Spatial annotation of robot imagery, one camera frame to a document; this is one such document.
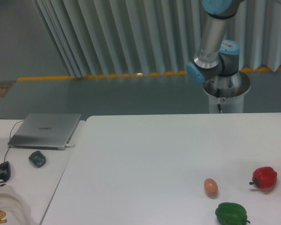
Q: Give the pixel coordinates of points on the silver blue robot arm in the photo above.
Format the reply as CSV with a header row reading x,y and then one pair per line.
x,y
237,33

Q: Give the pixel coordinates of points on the brown egg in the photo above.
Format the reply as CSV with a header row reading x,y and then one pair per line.
x,y
210,186

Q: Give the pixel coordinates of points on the silver closed laptop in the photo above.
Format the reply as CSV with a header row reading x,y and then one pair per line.
x,y
45,131

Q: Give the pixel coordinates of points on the black power adapter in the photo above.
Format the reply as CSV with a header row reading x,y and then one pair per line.
x,y
38,159

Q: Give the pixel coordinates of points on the green bell pepper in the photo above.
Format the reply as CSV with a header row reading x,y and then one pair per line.
x,y
230,213

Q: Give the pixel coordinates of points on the red bell pepper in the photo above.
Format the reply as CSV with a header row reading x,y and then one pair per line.
x,y
264,177

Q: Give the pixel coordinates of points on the black computer mouse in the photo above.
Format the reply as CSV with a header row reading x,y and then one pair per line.
x,y
5,171

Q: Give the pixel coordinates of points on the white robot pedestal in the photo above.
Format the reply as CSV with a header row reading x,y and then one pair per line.
x,y
226,93

